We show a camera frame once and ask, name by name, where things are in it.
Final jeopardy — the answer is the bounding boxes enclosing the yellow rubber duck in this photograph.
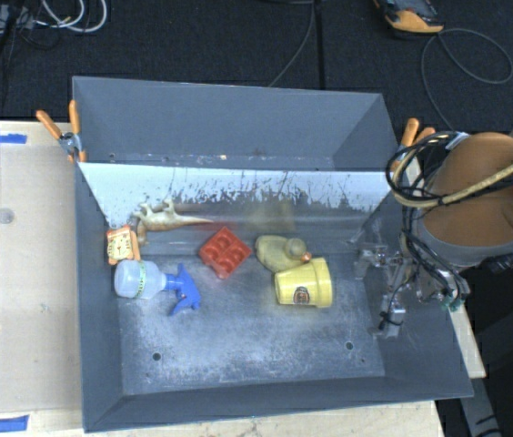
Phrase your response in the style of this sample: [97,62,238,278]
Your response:
[254,234,313,273]

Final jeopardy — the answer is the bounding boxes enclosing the orange toy cat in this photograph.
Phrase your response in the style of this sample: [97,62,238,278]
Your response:
[105,224,142,267]

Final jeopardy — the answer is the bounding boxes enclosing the clear spray bottle blue trigger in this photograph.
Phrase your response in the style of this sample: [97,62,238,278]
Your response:
[113,259,203,317]

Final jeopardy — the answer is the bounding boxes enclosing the grey metal bin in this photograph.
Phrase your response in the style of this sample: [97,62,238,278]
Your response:
[70,75,475,434]

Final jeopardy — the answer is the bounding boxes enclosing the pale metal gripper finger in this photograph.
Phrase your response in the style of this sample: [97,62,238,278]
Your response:
[368,289,408,340]
[353,242,406,283]

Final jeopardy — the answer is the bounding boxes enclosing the yellow cup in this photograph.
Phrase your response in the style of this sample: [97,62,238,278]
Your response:
[274,257,334,310]

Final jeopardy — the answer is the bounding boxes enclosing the red toy brick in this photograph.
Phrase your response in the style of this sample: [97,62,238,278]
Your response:
[197,226,254,280]

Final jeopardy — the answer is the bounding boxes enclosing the pale wood board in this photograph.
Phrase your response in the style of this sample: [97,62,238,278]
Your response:
[0,143,86,415]

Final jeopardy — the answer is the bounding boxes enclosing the tan toy dinosaur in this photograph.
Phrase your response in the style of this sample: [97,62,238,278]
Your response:
[127,198,216,245]

